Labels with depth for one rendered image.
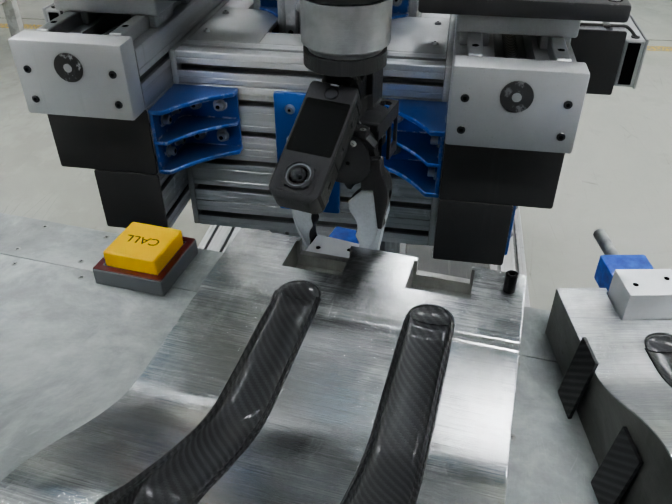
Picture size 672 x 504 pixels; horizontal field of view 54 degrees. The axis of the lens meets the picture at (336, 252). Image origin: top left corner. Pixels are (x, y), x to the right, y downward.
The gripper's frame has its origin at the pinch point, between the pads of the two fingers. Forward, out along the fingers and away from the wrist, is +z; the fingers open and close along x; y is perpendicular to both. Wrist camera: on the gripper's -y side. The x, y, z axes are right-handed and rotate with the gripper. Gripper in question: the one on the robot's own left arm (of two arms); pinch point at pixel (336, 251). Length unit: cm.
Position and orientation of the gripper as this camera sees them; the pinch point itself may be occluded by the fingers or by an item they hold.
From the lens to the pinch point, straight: 65.6
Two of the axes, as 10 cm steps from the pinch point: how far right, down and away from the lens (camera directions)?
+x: -9.2, -2.2, 3.1
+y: 3.8, -5.4, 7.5
